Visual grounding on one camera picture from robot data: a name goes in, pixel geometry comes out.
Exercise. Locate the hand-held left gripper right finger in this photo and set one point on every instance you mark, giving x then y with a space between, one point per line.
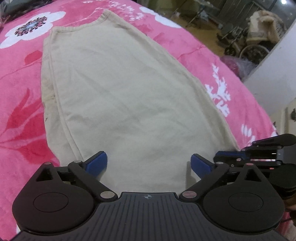
200 165

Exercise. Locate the metal frame rack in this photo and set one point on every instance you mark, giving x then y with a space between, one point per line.
196 14

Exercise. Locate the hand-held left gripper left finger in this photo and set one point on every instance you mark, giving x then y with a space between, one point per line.
98 162

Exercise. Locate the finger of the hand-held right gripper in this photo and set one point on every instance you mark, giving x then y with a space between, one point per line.
229 155

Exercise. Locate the pink plastic bag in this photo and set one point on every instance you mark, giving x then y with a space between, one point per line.
235 66

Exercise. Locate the pink floral bed blanket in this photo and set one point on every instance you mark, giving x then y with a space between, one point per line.
20 104

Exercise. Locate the wheelchair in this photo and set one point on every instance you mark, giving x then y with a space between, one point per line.
252 49

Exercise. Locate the beige pants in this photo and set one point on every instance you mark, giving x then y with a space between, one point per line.
127 92

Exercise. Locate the beige fluffy coat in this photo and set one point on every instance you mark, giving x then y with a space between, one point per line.
263 25

